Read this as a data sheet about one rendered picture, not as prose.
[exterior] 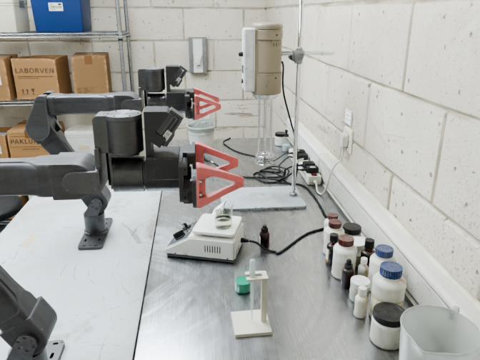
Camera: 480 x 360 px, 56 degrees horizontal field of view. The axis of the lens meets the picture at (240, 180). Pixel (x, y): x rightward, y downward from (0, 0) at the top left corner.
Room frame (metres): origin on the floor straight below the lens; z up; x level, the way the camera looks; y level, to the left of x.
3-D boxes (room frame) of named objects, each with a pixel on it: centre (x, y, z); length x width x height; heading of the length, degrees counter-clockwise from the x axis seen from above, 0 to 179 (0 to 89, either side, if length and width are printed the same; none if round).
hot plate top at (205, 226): (1.15, 0.06, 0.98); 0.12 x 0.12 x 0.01; 78
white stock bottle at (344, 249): (1.03, -0.27, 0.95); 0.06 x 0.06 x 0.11
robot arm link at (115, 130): (0.68, 0.21, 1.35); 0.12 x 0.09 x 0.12; 96
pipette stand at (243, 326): (0.83, -0.02, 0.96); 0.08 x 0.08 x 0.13; 7
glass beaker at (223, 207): (1.13, 0.04, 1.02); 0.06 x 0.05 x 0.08; 63
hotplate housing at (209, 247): (1.16, 0.09, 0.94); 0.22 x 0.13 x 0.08; 78
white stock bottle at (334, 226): (1.14, -0.27, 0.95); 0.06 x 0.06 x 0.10
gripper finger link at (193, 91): (1.33, 0.11, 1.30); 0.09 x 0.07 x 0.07; 96
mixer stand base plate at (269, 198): (1.54, -0.08, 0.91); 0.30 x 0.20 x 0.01; 96
